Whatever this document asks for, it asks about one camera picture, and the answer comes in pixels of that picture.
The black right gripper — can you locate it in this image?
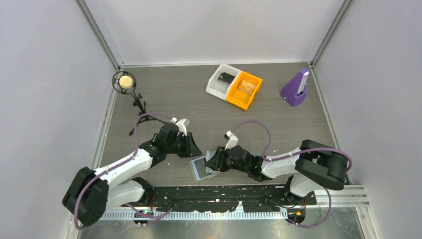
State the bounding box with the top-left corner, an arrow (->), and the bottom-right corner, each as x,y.
205,146 -> 249,173

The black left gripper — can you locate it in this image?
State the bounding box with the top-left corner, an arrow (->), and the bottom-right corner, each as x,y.
166,132 -> 202,158

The beige card holder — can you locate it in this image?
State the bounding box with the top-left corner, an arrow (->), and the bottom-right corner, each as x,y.
189,151 -> 219,182

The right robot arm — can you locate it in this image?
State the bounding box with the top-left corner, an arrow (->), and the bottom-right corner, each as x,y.
205,139 -> 352,205

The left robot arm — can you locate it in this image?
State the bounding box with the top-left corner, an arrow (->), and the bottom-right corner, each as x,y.
62,119 -> 202,227

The black card in white bin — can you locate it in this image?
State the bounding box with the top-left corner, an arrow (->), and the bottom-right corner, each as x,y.
217,72 -> 235,85

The tan card in orange bin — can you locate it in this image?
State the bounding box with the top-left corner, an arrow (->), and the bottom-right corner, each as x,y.
238,80 -> 256,95

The white plastic bin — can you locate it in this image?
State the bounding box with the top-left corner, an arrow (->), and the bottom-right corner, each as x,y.
206,64 -> 241,101

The orange plastic bin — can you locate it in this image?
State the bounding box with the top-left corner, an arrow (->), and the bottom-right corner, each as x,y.
226,71 -> 263,111

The cream round microphone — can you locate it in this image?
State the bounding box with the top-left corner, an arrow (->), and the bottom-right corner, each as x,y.
118,75 -> 134,89

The purple stand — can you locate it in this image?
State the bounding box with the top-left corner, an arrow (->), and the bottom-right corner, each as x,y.
280,68 -> 310,107

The white device in stand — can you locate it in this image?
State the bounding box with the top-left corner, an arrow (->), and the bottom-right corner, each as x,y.
297,71 -> 309,95

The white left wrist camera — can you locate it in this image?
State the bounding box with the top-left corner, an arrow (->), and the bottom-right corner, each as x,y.
170,118 -> 190,136

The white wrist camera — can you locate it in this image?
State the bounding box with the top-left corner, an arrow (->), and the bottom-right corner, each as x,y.
224,130 -> 238,150
170,118 -> 190,136

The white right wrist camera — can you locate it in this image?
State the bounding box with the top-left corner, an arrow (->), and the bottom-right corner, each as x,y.
224,130 -> 238,150

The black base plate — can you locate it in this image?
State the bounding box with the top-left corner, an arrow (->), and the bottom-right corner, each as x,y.
145,185 -> 317,213

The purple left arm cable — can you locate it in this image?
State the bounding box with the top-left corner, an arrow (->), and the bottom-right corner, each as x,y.
73,113 -> 175,231

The perforated metal rail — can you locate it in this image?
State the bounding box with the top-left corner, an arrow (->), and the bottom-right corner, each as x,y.
100,209 -> 288,221

